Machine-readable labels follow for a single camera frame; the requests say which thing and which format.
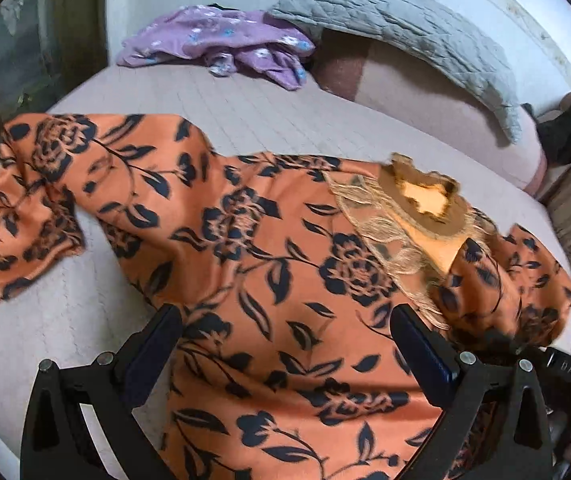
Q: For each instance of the pink brown folded blanket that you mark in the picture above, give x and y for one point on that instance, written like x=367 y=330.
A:
x=394 y=83

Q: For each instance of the grey quilted blanket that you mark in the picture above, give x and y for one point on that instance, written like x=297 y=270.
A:
x=427 y=30

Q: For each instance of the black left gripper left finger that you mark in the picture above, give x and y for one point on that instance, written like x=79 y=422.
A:
x=56 y=442

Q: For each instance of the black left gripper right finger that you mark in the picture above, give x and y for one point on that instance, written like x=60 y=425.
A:
x=493 y=423

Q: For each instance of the orange black floral blouse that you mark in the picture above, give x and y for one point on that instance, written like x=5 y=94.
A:
x=286 y=270

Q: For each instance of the purple floral garment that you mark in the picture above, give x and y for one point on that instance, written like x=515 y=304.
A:
x=225 y=41

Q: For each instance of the dark wooden glass cabinet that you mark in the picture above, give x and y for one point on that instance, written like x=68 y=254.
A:
x=47 y=49

